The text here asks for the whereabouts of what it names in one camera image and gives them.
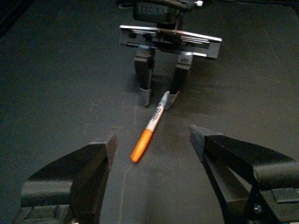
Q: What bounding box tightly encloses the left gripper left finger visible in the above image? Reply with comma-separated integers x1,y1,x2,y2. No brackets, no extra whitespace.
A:
14,132,119,224

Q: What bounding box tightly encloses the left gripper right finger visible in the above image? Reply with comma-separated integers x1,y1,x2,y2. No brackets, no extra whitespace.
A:
189,124,299,224

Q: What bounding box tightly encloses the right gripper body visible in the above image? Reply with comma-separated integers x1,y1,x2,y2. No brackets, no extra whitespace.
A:
118,24,223,60

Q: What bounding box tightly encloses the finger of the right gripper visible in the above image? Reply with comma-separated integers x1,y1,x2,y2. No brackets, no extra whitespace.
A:
164,52,194,111
134,47,156,108

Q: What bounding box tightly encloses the grey marker pen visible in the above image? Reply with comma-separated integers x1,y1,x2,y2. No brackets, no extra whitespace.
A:
130,90,173,164

